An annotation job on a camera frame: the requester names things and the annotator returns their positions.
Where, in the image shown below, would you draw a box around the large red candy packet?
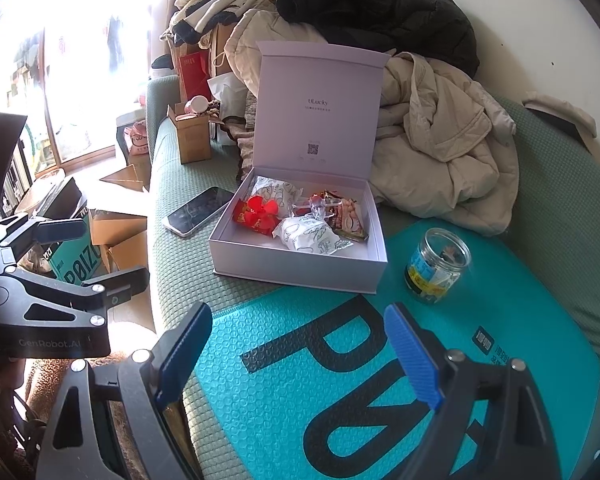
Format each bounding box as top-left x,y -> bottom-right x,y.
231,199 -> 276,237

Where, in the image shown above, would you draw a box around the white bread packet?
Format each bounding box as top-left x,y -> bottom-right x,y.
272,214 -> 353,256
252,176 -> 306,211

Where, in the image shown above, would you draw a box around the green snack packet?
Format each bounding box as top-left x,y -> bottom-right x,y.
325,191 -> 370,240

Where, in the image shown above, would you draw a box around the grey brown knit garment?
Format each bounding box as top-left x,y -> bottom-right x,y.
220,92 -> 261,181

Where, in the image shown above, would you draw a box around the flat cardboard piece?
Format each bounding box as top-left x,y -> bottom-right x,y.
99,164 -> 152,194

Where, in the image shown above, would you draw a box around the beige cloth strip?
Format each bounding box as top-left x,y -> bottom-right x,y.
522,91 -> 598,151

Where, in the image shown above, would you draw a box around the white plastic bag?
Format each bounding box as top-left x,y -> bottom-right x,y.
207,72 -> 248,111

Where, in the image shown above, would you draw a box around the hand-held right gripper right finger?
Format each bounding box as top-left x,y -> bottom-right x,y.
384,302 -> 563,480

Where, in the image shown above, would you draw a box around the black padded jacket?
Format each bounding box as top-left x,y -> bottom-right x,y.
276,0 -> 481,78

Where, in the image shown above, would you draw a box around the white gift box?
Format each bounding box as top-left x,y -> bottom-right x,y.
209,41 -> 392,295

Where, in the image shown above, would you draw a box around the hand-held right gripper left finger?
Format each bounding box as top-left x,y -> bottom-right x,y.
35,301 -> 213,480

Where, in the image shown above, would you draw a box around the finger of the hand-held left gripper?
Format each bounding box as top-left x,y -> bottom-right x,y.
9,265 -> 151,331
0,214 -> 90,261

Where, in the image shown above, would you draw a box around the small cardboard box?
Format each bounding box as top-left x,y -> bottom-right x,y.
167,100 -> 213,165

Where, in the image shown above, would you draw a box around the cream black plush garment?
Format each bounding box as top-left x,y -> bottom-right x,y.
167,0 -> 293,46

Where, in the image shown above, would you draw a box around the pink white round object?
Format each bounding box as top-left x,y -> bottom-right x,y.
182,96 -> 212,118

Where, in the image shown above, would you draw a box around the clear plastic jar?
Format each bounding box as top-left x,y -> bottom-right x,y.
404,227 -> 472,306

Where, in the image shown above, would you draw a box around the brown paper bag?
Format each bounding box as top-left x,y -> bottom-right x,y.
210,25 -> 236,81

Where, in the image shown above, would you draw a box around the large cardboard box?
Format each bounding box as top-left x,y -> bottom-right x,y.
87,208 -> 150,277

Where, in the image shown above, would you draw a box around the beige padded jacket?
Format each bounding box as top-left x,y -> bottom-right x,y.
224,7 -> 521,237

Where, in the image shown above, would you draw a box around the teal printed box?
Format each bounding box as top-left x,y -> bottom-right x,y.
47,212 -> 106,281

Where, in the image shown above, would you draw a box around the teal bubble mat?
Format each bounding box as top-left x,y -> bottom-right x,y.
182,220 -> 600,480

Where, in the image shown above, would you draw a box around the white smartphone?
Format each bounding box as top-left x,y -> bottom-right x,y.
161,186 -> 237,237

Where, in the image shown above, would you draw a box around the red paper bag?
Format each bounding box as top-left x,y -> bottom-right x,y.
177,52 -> 203,103

